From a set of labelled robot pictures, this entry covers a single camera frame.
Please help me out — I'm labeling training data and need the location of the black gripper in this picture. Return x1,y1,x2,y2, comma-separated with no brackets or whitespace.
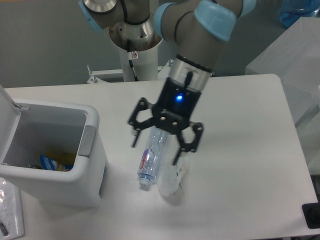
127,77,204,166

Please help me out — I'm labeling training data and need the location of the white plastic trash can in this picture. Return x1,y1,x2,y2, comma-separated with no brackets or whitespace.
0,89,108,207

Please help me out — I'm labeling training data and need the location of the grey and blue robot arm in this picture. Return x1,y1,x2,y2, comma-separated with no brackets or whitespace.
78,0,256,157

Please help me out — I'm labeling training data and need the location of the clear plastic water bottle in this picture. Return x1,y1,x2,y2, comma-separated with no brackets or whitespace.
137,126,169,191

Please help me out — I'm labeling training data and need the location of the blue snack wrapper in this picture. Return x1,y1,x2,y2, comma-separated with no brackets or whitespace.
37,153,73,172

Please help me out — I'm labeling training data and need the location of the white side table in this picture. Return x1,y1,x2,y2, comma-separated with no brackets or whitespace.
245,17,320,97

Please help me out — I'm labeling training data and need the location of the black device at table edge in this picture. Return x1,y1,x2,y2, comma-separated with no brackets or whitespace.
302,202,320,229

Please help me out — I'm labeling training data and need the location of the clear plastic tray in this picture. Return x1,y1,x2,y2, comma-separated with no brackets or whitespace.
0,177,25,240

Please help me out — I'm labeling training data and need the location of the white metal base frame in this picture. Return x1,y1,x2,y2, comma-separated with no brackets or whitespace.
86,59,174,84

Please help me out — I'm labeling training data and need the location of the black cable on pedestal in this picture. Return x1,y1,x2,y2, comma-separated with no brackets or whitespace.
126,39,140,82

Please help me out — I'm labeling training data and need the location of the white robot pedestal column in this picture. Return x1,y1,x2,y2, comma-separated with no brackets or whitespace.
118,46,158,82

